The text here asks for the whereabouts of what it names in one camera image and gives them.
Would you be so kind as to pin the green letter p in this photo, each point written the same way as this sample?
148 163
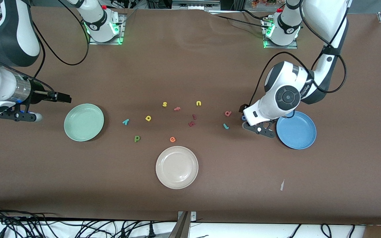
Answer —
137 138

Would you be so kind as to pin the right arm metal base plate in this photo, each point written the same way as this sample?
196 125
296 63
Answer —
122 31

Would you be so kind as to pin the teal letter l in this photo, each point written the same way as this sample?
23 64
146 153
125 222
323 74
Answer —
226 126

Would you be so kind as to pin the yellow letter a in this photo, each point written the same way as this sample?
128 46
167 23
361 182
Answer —
148 118

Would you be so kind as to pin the artificial flowers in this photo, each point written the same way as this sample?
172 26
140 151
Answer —
266 2

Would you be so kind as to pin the brown table cover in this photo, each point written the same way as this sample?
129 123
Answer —
210 66

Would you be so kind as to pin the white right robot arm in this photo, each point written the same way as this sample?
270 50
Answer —
12 36

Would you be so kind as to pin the blue plate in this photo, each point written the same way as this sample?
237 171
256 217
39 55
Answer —
299 132

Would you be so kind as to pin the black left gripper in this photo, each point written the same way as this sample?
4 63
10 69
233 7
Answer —
243 108

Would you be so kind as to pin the teal letter y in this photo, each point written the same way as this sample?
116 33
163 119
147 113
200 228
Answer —
126 122

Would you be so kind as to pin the green plate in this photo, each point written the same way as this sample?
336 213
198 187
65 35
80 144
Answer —
84 122

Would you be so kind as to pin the grey equipment box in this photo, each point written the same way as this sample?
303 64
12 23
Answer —
195 4

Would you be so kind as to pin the metal table edge bracket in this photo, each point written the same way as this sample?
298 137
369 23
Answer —
185 226

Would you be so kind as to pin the dark red letter k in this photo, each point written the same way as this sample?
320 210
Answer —
191 124

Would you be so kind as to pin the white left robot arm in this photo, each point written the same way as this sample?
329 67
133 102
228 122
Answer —
286 96

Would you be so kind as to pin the pink letter d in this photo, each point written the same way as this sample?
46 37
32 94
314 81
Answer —
228 113

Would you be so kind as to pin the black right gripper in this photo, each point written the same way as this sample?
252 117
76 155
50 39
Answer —
39 96

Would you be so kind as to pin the beige plate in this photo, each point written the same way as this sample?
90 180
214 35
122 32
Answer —
177 167

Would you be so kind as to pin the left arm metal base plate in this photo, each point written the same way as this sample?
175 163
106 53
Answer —
293 47

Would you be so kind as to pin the small white paper scrap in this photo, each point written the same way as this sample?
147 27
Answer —
282 185

